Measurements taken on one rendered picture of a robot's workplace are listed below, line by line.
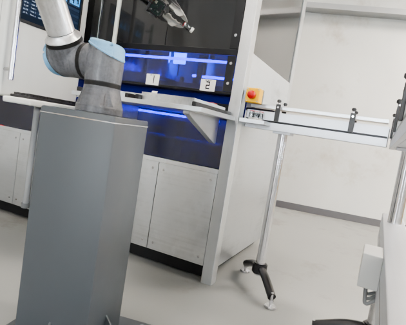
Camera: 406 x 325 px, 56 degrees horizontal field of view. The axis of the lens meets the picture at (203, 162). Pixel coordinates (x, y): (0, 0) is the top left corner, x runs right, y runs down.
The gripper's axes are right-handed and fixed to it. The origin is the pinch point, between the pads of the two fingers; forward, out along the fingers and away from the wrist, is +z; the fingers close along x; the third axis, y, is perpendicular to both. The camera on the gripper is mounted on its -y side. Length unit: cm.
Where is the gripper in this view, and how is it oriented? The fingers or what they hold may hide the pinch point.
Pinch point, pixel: (183, 22)
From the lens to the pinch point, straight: 160.9
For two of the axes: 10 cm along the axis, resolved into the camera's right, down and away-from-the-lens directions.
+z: 7.9, 5.7, 2.5
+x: 6.0, -6.1, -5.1
